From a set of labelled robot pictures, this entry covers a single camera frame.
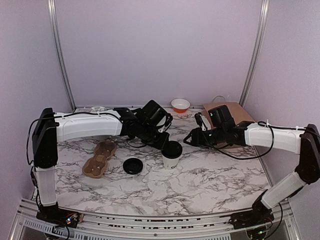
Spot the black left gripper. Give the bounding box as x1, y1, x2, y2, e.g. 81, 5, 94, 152
139, 123, 170, 151

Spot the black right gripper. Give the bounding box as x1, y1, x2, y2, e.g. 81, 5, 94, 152
183, 126, 226, 149

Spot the black plastic cup lid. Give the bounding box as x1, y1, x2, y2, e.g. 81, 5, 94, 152
161, 140, 183, 159

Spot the white paper cup with print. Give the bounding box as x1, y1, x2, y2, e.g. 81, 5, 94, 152
162, 153, 181, 170

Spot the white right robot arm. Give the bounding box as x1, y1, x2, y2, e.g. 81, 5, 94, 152
183, 105, 320, 224

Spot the brown paper takeout bag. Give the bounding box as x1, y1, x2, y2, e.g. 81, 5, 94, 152
199, 102, 255, 149

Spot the orange white ceramic bowl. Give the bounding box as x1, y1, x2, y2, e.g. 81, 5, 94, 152
171, 98, 190, 114

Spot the white container with sachets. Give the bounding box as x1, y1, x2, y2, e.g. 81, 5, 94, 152
89, 106, 108, 113

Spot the brown cardboard cup carrier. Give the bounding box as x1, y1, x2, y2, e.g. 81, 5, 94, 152
82, 140, 117, 179

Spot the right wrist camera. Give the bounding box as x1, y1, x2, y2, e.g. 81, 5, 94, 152
194, 112, 213, 132

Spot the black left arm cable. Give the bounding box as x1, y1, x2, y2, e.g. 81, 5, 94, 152
26, 112, 121, 167

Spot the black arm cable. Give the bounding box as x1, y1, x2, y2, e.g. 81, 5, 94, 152
214, 121, 308, 161
26, 112, 121, 167

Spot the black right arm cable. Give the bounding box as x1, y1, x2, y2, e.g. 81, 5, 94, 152
214, 121, 308, 161

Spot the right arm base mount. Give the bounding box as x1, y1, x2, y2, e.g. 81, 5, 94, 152
228, 207, 275, 230

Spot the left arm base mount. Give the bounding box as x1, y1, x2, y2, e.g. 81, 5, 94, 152
36, 198, 82, 228

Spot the right aluminium frame post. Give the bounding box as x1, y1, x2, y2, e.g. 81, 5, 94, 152
239, 0, 270, 107

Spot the aluminium frame post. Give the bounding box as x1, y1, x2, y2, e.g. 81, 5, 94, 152
239, 0, 270, 107
47, 0, 77, 112

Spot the left aluminium frame post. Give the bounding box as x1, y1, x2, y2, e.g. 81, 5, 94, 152
47, 0, 77, 112

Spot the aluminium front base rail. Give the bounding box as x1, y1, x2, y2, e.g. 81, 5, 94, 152
9, 199, 301, 240

